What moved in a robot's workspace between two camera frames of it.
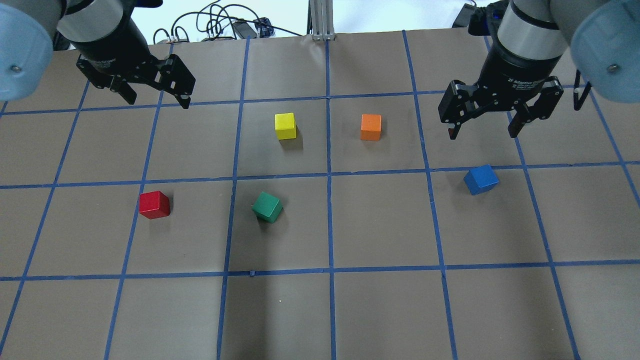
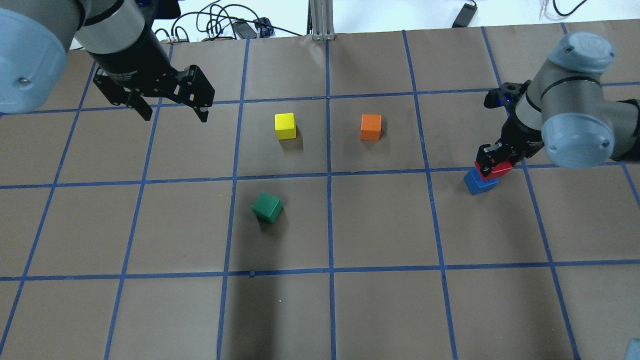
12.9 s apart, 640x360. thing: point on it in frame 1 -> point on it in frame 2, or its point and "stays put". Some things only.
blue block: (481, 180) stays put
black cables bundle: (213, 21) stays put
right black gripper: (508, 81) -> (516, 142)
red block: (154, 204) -> (499, 169)
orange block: (371, 127) stays put
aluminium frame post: (320, 21) stays put
